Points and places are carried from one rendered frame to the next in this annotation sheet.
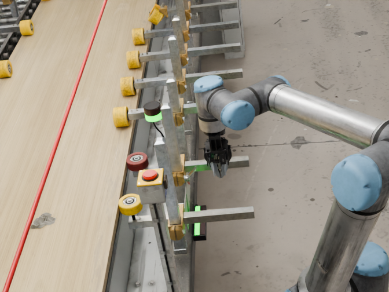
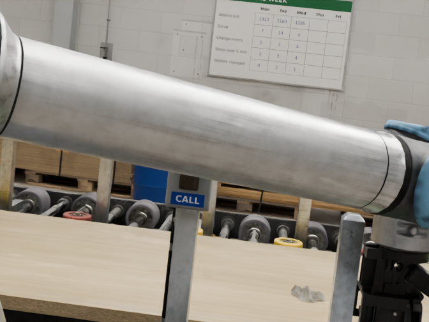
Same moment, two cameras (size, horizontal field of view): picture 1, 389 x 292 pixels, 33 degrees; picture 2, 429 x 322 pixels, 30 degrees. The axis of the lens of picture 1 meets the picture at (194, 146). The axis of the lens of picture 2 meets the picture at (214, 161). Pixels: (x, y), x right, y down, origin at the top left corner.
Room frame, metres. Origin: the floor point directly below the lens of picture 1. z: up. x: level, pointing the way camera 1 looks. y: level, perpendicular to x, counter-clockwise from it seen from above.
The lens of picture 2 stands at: (1.46, -1.12, 1.39)
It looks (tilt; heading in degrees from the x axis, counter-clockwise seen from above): 7 degrees down; 87
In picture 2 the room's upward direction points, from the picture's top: 6 degrees clockwise
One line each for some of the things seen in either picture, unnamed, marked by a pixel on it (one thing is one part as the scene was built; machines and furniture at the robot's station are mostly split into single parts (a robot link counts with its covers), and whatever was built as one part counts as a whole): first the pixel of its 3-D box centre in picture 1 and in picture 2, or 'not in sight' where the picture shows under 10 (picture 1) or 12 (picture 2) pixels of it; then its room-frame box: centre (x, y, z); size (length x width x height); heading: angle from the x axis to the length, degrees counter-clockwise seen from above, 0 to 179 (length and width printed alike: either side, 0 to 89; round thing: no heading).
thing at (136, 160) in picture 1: (139, 169); not in sight; (2.05, 0.22, 0.85); 0.08 x 0.08 x 0.11
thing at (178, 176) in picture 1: (177, 170); not in sight; (2.01, 0.08, 0.85); 0.14 x 0.06 x 0.05; 174
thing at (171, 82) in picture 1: (179, 131); not in sight; (2.24, 0.05, 0.87); 0.04 x 0.04 x 0.48; 84
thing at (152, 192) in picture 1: (152, 187); (191, 186); (1.49, 0.13, 1.18); 0.07 x 0.07 x 0.08; 84
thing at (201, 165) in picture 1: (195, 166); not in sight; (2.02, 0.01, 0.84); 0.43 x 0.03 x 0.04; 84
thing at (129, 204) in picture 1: (132, 212); not in sight; (1.80, 0.25, 0.85); 0.08 x 0.08 x 0.11
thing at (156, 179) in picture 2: not in sight; (163, 167); (1.34, 5.98, 0.36); 0.59 x 0.57 x 0.73; 80
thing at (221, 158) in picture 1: (216, 143); (391, 289); (1.77, -0.07, 1.10); 0.09 x 0.08 x 0.12; 175
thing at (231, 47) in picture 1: (186, 52); not in sight; (2.78, -0.03, 0.95); 0.50 x 0.04 x 0.04; 84
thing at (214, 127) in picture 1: (213, 120); (405, 232); (1.78, -0.07, 1.18); 0.10 x 0.09 x 0.05; 85
